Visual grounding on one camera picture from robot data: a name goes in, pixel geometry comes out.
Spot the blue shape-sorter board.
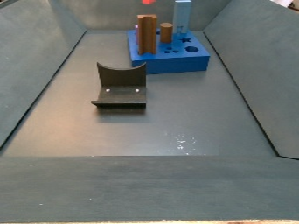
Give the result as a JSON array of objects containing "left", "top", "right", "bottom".
[{"left": 127, "top": 30, "right": 211, "bottom": 74}]

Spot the black curved holder stand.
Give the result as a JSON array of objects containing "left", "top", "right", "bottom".
[{"left": 91, "top": 64, "right": 147, "bottom": 108}]

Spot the tall brown notched block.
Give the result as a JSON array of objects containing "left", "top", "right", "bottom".
[{"left": 136, "top": 14, "right": 156, "bottom": 55}]

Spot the red rectangular block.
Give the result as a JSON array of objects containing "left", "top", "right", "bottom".
[{"left": 143, "top": 0, "right": 155, "bottom": 4}]

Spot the brown cylinder peg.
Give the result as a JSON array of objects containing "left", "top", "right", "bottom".
[{"left": 160, "top": 23, "right": 174, "bottom": 43}]

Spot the light blue tall block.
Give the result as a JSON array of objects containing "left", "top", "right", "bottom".
[{"left": 172, "top": 0, "right": 192, "bottom": 33}]

